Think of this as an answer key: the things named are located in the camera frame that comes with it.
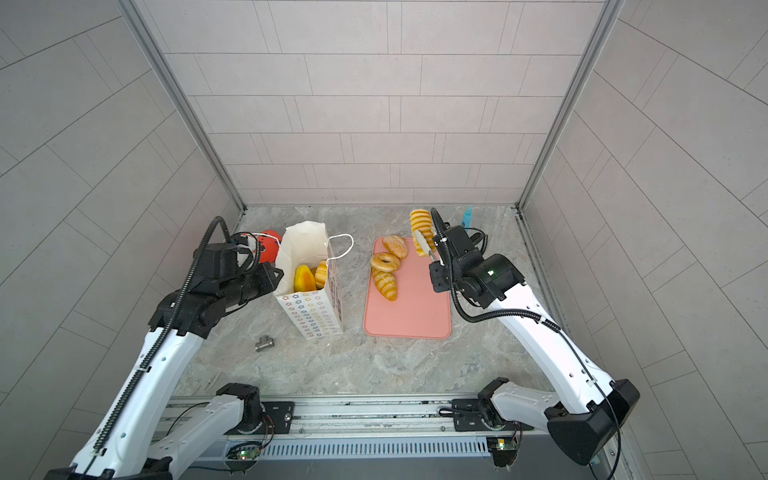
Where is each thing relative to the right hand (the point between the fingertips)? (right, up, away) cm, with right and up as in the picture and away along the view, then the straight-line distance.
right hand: (438, 271), depth 73 cm
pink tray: (-4, -15, +16) cm, 22 cm away
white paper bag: (-30, -10, 0) cm, 32 cm away
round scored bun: (-11, +5, +27) cm, 29 cm away
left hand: (-36, +1, -1) cm, 36 cm away
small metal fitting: (-47, -21, +8) cm, 52 cm away
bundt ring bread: (-31, -3, +10) cm, 33 cm away
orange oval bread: (-36, -4, +9) cm, 37 cm away
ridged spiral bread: (-4, +13, +8) cm, 16 cm away
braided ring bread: (-14, 0, +23) cm, 27 cm away
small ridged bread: (-14, -7, +19) cm, 24 cm away
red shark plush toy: (-41, +8, 0) cm, 42 cm away
